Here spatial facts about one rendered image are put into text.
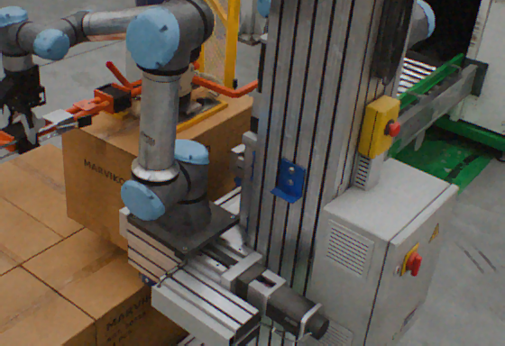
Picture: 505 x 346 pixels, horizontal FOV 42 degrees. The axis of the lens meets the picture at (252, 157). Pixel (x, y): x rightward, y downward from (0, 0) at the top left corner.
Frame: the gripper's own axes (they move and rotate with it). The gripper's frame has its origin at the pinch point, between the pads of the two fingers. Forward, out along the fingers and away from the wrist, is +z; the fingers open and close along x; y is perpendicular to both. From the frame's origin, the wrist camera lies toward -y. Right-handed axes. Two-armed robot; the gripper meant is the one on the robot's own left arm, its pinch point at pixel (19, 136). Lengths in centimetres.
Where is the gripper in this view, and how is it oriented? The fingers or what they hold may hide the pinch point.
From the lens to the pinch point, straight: 191.0
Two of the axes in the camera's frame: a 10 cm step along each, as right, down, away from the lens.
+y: 5.8, -3.9, 7.1
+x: -8.1, -3.6, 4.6
